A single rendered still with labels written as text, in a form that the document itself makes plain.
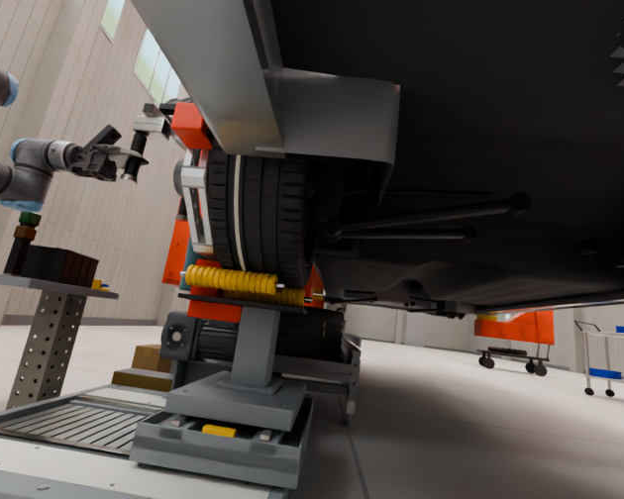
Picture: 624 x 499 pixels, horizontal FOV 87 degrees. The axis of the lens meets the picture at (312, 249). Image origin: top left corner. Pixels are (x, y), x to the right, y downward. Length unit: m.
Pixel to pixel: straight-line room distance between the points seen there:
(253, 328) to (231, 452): 0.32
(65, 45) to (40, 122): 1.00
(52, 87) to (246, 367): 4.36
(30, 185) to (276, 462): 0.97
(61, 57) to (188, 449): 4.74
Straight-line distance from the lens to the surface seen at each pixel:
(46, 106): 4.85
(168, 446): 0.86
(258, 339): 0.98
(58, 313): 1.49
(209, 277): 0.92
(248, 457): 0.82
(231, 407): 0.85
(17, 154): 1.29
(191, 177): 0.89
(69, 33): 5.33
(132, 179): 1.07
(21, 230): 1.38
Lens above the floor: 0.42
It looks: 13 degrees up
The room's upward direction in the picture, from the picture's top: 7 degrees clockwise
